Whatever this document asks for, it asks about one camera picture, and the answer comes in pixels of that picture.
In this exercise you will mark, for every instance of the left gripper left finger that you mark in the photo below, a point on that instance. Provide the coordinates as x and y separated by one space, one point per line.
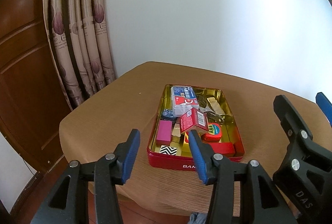
67 202

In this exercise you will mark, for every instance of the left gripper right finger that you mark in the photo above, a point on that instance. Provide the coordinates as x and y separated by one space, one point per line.
242 192

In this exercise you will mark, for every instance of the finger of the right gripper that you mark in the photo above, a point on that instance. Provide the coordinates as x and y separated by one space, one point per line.
301 145
325 105

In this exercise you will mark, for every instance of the red wooden block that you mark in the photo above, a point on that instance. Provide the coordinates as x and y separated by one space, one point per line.
224 148

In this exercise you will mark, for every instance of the red white small carton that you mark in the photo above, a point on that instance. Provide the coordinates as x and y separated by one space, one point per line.
194 120

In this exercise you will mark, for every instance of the gold pink lipstick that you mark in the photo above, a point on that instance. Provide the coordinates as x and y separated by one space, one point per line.
176 131

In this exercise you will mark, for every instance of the pink rectangular block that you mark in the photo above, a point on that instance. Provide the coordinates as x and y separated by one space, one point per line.
164 133

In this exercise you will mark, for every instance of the blue patterned small pouch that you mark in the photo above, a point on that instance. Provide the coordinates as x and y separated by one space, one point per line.
167 115

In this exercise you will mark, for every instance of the clear playing card box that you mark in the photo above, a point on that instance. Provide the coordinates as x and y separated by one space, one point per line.
183 99

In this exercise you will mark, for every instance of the yellow red striped block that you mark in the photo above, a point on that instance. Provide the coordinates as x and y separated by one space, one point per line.
183 148

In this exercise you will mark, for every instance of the silver metal clip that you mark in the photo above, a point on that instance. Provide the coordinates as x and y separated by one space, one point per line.
205 108

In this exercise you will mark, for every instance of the brown wooden door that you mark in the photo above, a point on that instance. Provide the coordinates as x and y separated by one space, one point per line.
32 101

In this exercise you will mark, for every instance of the black white zigzag block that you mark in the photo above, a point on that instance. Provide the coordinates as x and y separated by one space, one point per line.
168 150

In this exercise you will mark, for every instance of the patterned beige curtain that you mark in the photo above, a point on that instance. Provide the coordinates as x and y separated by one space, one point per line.
80 48

